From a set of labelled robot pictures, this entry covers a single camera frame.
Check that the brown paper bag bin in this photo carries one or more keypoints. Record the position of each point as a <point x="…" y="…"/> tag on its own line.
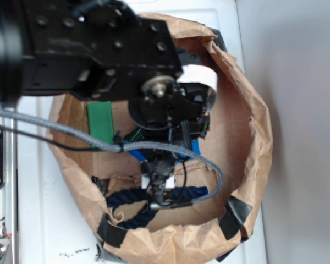
<point x="240" y="142"/>

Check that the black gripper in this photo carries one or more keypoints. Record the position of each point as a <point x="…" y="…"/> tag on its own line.
<point x="173" y="112"/>

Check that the aluminium frame rail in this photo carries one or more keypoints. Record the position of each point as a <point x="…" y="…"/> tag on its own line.
<point x="8" y="194"/>

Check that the green rectangular block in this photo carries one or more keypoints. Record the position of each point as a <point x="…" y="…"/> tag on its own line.
<point x="101" y="121"/>

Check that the orange toy carrot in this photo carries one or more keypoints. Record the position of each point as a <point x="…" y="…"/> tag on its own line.
<point x="134" y="136"/>

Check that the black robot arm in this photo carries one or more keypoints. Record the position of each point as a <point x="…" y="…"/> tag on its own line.
<point x="102" y="50"/>

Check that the blue sponge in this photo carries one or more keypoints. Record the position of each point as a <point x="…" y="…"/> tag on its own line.
<point x="178" y="157"/>

